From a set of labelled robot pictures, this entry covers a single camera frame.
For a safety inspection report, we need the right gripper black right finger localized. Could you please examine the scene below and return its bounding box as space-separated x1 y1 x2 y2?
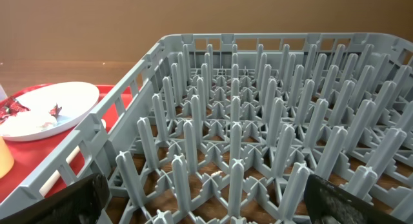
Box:
303 174 405 224

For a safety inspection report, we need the grey dishwasher rack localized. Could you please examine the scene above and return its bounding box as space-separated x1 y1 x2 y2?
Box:
1 33 412 223

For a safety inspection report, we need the light blue plate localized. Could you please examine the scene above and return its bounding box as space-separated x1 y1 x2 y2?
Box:
1 81 99 141

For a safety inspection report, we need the white plastic spoon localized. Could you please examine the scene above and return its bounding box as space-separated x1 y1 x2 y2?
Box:
39 130 93 197

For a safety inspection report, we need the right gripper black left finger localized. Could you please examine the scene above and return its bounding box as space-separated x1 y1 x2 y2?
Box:
1 173 110 224

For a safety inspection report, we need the white tissue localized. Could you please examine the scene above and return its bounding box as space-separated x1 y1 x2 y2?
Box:
1 111 57 137

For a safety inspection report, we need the red snack wrapper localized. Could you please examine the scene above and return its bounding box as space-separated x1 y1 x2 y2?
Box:
1 96 62 123

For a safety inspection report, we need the yellow plastic cup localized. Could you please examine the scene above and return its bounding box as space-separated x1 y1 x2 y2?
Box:
0 137 14 178

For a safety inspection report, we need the red plastic tray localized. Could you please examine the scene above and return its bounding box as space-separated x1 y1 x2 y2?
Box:
1 83 132 202

